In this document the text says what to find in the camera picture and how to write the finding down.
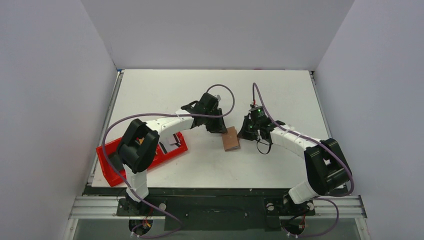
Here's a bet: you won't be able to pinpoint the tan leather card holder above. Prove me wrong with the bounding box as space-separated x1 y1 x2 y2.
221 126 241 152

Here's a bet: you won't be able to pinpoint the red three-compartment bin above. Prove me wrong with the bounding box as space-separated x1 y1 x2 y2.
96 132 188 187

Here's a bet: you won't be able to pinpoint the silver mirrored card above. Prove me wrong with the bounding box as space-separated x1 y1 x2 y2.
158 133 182 154

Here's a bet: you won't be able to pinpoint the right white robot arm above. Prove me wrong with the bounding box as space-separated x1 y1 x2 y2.
237 105 352 205

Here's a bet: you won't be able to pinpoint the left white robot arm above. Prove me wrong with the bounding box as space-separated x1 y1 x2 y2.
117 92 228 205

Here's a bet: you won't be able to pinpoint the black cards in bin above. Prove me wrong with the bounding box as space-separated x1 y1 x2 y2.
108 152 124 172

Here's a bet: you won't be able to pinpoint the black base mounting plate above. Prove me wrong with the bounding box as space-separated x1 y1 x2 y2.
83 186 336 235

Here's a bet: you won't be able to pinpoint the aluminium frame rail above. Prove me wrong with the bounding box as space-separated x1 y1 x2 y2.
63 195 371 240

